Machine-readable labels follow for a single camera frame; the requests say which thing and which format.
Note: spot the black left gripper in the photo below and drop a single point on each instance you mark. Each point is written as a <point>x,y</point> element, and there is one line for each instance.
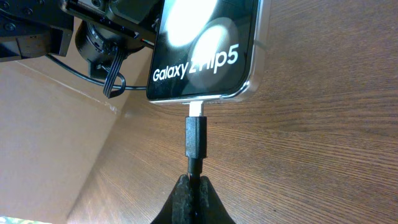
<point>134,20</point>

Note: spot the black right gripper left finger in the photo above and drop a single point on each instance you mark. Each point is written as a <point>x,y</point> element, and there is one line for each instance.
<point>178,208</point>

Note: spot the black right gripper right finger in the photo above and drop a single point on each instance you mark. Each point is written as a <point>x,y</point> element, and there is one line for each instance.
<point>210,209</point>

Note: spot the black Galaxy smartphone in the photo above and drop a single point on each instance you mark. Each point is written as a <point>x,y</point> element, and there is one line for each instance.
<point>209,50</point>

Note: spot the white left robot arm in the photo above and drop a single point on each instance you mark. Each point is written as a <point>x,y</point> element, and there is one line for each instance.
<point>34,28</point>

